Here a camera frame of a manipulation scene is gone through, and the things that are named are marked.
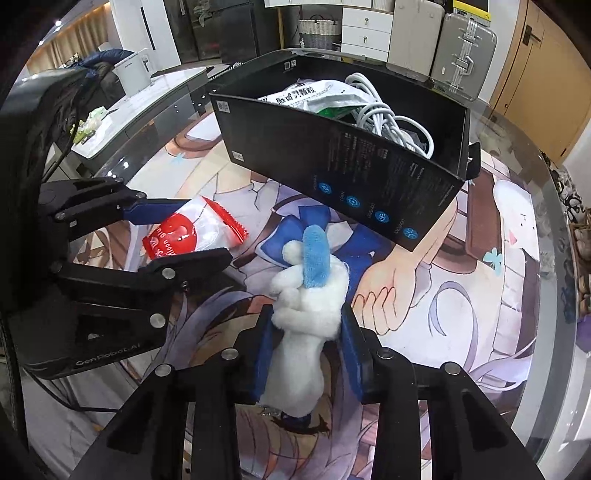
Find white desk with drawers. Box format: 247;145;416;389
264;0;394;62

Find wooden shoe rack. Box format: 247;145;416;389
569;223;590;318

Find black cardboard storage box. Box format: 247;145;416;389
209;49;481;251

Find beige suitcase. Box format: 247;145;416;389
387;0;446;82

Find white electric kettle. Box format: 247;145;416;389
113;48;151;97

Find white cable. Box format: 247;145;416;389
344;72;436;160

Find red white snack bag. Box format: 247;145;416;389
142;195;249;260

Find anime print desk mat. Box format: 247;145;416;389
27;117;544;480

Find black refrigerator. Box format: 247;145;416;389
164;0;280;64

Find white green printed pouch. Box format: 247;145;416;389
259;80;373;118

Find silver aluminium suitcase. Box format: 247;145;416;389
431;13;497;101

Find blue puffer jacket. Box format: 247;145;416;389
70;48;133;87

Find grey white side cabinet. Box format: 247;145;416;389
67;67;208;174

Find white plush toy blue tag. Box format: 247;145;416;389
260;225;349;419

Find wooden door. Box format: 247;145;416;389
490;1;590;165

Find woven laundry basket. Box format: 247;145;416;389
298;14;342;50

